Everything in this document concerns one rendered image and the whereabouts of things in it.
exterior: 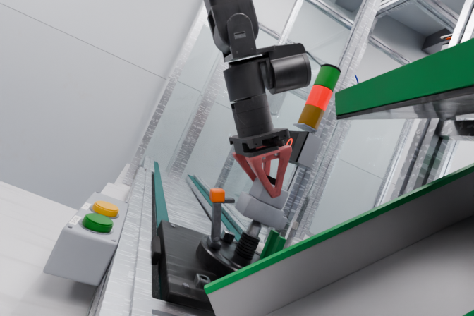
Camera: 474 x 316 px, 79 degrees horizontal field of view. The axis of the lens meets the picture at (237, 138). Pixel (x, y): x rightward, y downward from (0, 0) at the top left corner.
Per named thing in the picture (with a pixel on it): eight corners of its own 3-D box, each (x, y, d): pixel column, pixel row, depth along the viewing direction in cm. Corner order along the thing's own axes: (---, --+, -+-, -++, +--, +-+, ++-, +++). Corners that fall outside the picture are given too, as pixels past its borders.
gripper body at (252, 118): (264, 138, 51) (254, 96, 50) (292, 140, 41) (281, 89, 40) (230, 147, 49) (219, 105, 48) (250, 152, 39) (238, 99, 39)
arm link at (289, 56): (216, 28, 46) (223, 15, 38) (283, 15, 48) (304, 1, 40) (231, 101, 49) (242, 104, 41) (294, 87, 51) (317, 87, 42)
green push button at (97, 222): (75, 233, 37) (82, 218, 38) (82, 223, 41) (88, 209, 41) (106, 242, 38) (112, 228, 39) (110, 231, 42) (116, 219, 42)
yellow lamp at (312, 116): (303, 123, 65) (312, 103, 66) (293, 123, 70) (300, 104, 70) (321, 132, 67) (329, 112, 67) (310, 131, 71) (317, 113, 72)
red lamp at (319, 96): (312, 102, 66) (319, 83, 66) (300, 104, 70) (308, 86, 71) (329, 112, 67) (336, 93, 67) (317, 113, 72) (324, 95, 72)
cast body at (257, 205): (242, 216, 43) (262, 172, 43) (233, 207, 47) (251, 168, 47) (288, 234, 45) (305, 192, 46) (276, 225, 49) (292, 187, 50)
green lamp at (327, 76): (320, 82, 66) (328, 63, 66) (308, 86, 71) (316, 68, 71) (337, 92, 67) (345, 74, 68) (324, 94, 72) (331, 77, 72)
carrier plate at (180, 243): (161, 310, 30) (170, 289, 30) (156, 228, 53) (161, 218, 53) (342, 355, 36) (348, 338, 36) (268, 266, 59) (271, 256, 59)
